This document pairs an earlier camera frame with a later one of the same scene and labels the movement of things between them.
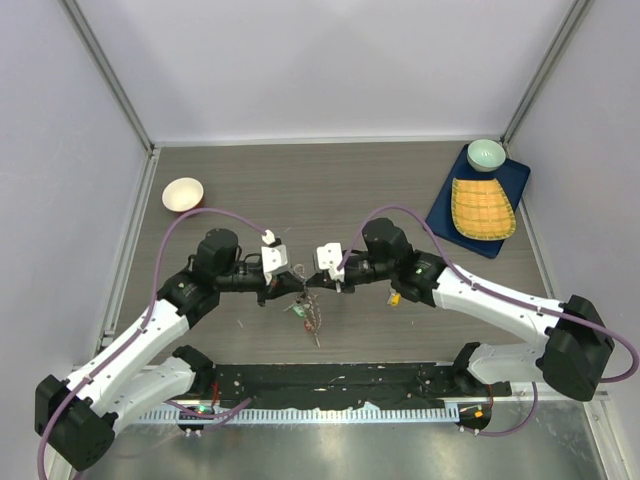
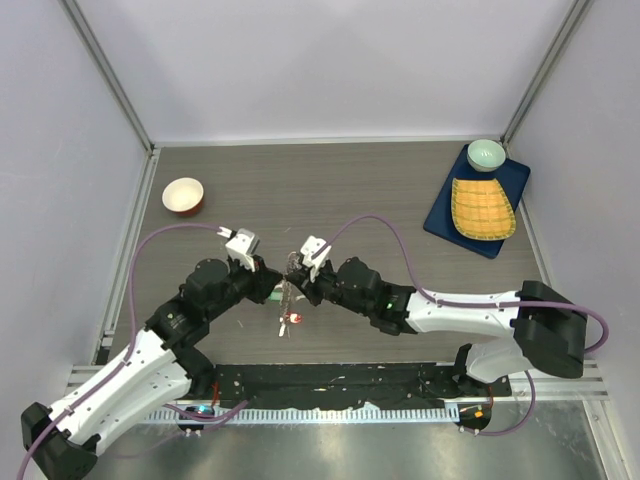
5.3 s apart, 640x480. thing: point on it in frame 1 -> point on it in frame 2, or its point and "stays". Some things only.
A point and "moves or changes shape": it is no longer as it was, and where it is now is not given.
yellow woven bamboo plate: [481, 210] stays
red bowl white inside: [182, 194] stays
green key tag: [298, 311] moves or changes shape
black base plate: [345, 385] stays
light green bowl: [485, 155] stays
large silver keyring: [308, 303] -> [288, 296]
